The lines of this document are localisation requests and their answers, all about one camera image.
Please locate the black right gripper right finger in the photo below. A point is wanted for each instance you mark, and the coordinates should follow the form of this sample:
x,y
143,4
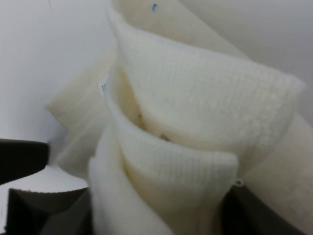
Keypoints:
x,y
245,214

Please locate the white towel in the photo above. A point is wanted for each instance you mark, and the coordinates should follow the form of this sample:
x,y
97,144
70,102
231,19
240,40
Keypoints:
x,y
172,118

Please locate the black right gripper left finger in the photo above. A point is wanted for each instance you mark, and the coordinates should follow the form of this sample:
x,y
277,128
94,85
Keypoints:
x,y
51,213

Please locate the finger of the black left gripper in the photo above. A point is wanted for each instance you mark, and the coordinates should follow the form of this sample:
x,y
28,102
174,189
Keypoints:
x,y
19,159

